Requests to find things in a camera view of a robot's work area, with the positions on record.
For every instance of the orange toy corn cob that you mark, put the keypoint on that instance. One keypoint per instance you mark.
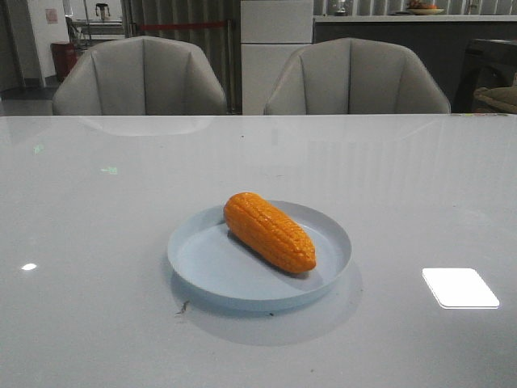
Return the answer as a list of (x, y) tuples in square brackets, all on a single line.
[(270, 232)]

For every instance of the light blue round plate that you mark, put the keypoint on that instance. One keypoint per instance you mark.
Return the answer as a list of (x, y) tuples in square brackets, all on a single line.
[(207, 257)]

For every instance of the grey armchair on right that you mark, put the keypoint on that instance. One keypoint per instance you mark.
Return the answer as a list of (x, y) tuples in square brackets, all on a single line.
[(358, 77)]

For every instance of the grey armchair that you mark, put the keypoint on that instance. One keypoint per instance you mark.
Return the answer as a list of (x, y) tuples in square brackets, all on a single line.
[(141, 76), (358, 77)]

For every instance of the white cabinet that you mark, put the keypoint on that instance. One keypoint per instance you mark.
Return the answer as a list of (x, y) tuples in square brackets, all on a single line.
[(270, 32)]

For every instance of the grey armchair on left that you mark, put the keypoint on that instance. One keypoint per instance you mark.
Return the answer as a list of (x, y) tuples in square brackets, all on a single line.
[(141, 76)]

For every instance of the grey counter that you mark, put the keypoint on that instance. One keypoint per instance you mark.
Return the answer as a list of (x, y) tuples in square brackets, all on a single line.
[(439, 40)]

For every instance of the red bin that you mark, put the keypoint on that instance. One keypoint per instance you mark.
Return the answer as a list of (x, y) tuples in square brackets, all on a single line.
[(64, 58)]

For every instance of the fruit bowl on counter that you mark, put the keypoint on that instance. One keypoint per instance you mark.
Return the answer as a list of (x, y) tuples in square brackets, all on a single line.
[(417, 7)]

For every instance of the olive cushion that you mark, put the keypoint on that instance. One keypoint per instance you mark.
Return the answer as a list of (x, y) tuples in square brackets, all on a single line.
[(502, 98)]

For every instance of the barrier post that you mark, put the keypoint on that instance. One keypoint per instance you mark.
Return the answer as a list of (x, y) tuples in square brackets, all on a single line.
[(231, 66)]

